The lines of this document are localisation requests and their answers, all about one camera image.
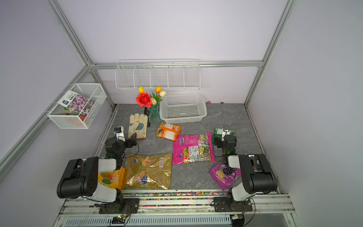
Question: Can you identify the purple grape candy bag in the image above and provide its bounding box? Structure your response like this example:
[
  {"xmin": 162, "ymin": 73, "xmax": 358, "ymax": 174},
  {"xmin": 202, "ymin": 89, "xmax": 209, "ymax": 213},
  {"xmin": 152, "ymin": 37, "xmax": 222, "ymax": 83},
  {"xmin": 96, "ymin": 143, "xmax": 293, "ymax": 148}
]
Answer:
[{"xmin": 209, "ymin": 161, "xmax": 241, "ymax": 191}]

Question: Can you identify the aluminium mounting rail frame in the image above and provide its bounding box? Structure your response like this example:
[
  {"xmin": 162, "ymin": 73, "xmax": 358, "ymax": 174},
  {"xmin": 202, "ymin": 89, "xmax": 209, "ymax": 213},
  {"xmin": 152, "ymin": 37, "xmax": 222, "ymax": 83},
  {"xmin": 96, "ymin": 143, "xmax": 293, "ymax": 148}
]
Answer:
[{"xmin": 54, "ymin": 189, "xmax": 301, "ymax": 227}]

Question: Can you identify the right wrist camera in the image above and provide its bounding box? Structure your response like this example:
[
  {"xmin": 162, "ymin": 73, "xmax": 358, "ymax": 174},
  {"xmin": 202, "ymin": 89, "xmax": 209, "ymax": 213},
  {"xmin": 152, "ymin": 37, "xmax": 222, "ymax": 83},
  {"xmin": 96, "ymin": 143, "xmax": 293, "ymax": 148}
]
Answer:
[{"xmin": 222, "ymin": 126, "xmax": 230, "ymax": 138}]

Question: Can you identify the white wire wall shelf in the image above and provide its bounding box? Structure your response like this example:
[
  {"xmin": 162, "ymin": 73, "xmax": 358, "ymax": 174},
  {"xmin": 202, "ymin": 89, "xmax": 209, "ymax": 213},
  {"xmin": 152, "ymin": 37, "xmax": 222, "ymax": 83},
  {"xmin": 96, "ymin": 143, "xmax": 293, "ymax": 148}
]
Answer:
[{"xmin": 115, "ymin": 59, "xmax": 201, "ymax": 89}]

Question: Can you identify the yellow orange candy bag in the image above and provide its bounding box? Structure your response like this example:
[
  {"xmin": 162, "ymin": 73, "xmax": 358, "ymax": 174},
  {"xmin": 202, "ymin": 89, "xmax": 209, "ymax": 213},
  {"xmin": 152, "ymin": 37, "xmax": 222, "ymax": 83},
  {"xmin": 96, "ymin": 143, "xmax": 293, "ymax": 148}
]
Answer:
[{"xmin": 98, "ymin": 167, "xmax": 126, "ymax": 190}]

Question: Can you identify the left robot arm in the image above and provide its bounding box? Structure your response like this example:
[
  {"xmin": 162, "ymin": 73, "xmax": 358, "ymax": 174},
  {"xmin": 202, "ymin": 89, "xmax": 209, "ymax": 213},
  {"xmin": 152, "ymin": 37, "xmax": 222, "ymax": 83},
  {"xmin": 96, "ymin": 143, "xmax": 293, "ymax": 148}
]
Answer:
[{"xmin": 56, "ymin": 133, "xmax": 137, "ymax": 205}]

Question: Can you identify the white wire side basket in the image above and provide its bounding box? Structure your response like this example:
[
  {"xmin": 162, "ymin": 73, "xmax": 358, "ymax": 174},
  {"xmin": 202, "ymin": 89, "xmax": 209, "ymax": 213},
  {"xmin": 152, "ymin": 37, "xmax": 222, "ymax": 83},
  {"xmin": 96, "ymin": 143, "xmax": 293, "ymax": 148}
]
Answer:
[{"xmin": 47, "ymin": 83, "xmax": 107, "ymax": 130}]

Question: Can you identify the pink fruit candy bag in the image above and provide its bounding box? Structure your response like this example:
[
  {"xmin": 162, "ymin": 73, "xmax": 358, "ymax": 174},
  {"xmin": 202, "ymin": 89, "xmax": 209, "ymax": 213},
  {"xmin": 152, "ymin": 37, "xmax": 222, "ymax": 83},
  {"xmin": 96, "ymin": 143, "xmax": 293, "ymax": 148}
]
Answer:
[{"xmin": 172, "ymin": 132, "xmax": 215, "ymax": 165}]

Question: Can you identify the cream work glove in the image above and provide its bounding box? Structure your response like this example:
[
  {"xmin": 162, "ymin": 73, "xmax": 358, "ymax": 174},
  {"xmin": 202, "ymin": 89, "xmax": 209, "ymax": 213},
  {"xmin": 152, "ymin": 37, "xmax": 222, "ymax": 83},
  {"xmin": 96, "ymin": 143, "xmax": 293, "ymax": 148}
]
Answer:
[{"xmin": 128, "ymin": 113, "xmax": 148, "ymax": 140}]

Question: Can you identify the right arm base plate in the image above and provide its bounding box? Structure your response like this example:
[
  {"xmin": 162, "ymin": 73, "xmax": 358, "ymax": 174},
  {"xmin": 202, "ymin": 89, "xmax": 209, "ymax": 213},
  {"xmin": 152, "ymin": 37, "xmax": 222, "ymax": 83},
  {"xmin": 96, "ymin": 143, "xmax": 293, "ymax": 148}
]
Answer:
[{"xmin": 211, "ymin": 197, "xmax": 253, "ymax": 213}]

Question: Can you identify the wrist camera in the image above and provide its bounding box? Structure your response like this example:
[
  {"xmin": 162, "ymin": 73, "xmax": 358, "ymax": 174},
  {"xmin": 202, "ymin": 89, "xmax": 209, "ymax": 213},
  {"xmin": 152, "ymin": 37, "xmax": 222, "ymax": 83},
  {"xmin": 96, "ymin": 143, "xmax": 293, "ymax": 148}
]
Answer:
[
  {"xmin": 114, "ymin": 126, "xmax": 126, "ymax": 142},
  {"xmin": 222, "ymin": 126, "xmax": 230, "ymax": 138}
]

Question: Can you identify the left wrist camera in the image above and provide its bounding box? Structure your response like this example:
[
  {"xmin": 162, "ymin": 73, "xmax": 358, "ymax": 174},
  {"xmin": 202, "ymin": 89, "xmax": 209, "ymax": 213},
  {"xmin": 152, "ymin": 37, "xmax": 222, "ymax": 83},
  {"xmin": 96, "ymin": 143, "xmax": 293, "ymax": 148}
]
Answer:
[{"xmin": 114, "ymin": 126, "xmax": 126, "ymax": 142}]

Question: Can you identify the gold candy bag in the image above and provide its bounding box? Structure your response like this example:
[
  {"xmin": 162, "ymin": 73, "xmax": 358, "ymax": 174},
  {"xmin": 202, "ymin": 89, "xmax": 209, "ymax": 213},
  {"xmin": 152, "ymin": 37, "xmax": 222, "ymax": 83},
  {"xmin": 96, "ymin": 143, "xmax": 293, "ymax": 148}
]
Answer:
[{"xmin": 123, "ymin": 153, "xmax": 172, "ymax": 190}]

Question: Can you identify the glass vase with flowers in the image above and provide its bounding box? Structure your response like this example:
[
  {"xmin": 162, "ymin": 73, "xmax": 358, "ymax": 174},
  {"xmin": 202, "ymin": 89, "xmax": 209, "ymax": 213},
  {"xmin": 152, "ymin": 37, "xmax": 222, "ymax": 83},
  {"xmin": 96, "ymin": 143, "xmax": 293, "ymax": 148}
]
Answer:
[{"xmin": 136, "ymin": 86, "xmax": 166, "ymax": 124}]

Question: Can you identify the purple flower seed packet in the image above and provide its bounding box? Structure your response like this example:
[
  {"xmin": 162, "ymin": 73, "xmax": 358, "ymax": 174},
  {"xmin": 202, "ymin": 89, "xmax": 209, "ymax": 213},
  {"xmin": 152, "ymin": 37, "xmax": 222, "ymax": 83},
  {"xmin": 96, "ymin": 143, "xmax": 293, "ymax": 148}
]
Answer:
[{"xmin": 57, "ymin": 90, "xmax": 94, "ymax": 117}]

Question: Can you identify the white plastic basket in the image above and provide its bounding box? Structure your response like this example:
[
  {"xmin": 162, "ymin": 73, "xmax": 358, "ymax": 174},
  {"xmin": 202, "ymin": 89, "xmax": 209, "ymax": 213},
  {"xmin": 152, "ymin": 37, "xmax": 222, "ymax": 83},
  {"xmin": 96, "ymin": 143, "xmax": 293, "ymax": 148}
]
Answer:
[{"xmin": 159, "ymin": 93, "xmax": 207, "ymax": 124}]

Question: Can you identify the green candy packet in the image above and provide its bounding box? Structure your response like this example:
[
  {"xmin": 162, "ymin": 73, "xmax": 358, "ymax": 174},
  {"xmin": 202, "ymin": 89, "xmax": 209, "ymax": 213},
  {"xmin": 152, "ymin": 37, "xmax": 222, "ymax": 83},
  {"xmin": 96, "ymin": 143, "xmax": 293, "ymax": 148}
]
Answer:
[{"xmin": 212, "ymin": 128, "xmax": 236, "ymax": 140}]

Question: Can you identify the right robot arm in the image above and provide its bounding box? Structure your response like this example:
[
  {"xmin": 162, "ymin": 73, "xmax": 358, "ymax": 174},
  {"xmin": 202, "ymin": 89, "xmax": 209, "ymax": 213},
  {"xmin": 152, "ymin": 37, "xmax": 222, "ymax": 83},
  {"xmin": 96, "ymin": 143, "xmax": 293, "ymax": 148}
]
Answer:
[{"xmin": 214, "ymin": 135, "xmax": 278, "ymax": 203}]

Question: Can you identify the orange white snack packet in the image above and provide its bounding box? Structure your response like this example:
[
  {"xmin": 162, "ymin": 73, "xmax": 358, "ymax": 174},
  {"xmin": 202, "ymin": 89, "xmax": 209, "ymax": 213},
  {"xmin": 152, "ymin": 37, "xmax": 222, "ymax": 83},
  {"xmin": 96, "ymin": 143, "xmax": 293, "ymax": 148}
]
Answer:
[{"xmin": 156, "ymin": 123, "xmax": 182, "ymax": 141}]

